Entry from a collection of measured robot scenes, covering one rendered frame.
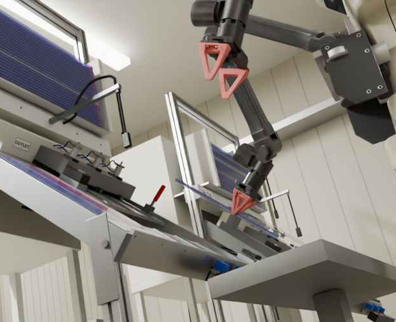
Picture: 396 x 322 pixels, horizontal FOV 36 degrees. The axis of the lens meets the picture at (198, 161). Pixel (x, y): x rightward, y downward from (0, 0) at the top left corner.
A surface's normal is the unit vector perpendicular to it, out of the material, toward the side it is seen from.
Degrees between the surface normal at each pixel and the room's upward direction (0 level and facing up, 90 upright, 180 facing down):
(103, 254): 90
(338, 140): 90
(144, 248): 133
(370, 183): 90
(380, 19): 90
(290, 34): 116
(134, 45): 180
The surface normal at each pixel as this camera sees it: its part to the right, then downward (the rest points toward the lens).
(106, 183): 0.76, 0.34
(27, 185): -0.48, -0.26
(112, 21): 0.20, 0.89
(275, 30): -0.53, 0.24
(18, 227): 0.85, -0.36
